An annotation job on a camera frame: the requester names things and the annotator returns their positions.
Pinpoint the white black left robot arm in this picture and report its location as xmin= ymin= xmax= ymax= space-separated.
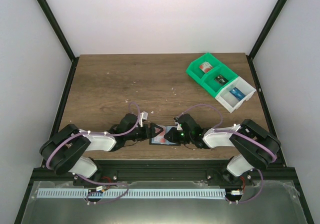
xmin=39 ymin=112 xmax=164 ymax=178

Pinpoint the black frame post right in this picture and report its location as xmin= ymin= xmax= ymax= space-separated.
xmin=248 ymin=0 xmax=298 ymax=59

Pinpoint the blue card in bin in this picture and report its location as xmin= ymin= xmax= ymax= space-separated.
xmin=229 ymin=87 xmax=245 ymax=101

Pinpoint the white plastic bin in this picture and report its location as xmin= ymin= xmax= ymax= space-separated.
xmin=215 ymin=77 xmax=257 ymax=113

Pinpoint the green plastic bin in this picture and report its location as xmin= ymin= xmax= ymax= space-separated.
xmin=185 ymin=53 xmax=222 ymax=84
xmin=200 ymin=64 xmax=238 ymax=98

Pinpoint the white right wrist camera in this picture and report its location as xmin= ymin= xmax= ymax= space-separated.
xmin=173 ymin=117 xmax=178 ymax=125

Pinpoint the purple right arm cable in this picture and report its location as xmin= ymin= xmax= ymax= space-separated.
xmin=176 ymin=104 xmax=278 ymax=204

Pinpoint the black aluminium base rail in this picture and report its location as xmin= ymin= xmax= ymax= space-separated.
xmin=29 ymin=159 xmax=299 ymax=187

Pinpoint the white slotted cable duct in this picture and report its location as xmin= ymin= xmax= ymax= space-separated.
xmin=36 ymin=188 xmax=226 ymax=199

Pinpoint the black frame post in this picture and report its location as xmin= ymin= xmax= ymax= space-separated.
xmin=26 ymin=0 xmax=77 ymax=62
xmin=248 ymin=0 xmax=298 ymax=59

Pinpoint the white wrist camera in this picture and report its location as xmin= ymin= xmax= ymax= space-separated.
xmin=138 ymin=111 xmax=148 ymax=127
xmin=173 ymin=117 xmax=178 ymax=125

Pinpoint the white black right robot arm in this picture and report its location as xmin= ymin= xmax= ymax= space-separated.
xmin=164 ymin=114 xmax=281 ymax=177

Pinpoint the black leather card holder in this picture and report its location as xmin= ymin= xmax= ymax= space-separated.
xmin=149 ymin=125 xmax=180 ymax=146

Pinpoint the red white card in bin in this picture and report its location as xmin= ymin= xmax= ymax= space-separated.
xmin=199 ymin=62 xmax=213 ymax=73

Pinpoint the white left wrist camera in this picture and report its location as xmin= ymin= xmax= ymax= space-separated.
xmin=138 ymin=111 xmax=148 ymax=127

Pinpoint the dark green card in bin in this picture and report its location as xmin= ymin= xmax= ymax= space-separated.
xmin=214 ymin=75 xmax=228 ymax=86

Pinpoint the black frame post left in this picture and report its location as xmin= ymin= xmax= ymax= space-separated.
xmin=26 ymin=0 xmax=77 ymax=62

